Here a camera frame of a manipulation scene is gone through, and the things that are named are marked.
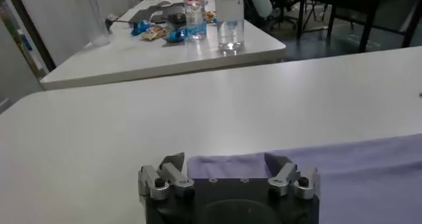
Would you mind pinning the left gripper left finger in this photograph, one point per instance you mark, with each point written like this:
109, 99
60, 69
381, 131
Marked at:
165, 182

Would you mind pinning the tall clear jar white lid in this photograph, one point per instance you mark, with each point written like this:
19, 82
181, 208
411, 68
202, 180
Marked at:
90, 14

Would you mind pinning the water bottle red label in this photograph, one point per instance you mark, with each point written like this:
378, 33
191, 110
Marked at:
194, 17

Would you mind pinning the yellow white snack packet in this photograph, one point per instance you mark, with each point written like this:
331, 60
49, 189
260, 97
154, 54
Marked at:
210, 16

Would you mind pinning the white rectangular table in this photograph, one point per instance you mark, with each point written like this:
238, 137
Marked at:
148, 60

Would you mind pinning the black metal table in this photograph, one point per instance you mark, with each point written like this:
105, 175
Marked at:
364, 21

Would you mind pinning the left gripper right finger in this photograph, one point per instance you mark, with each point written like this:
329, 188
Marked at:
290, 179

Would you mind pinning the glass door drinks cabinet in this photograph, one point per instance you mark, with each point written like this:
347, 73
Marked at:
33, 31

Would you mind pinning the clear water bottle plain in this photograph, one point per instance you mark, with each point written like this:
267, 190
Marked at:
229, 21

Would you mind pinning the purple t-shirt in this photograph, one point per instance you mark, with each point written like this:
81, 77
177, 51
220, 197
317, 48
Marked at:
362, 179

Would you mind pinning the blue snack packet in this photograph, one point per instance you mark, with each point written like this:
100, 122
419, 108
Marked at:
178, 35
140, 27

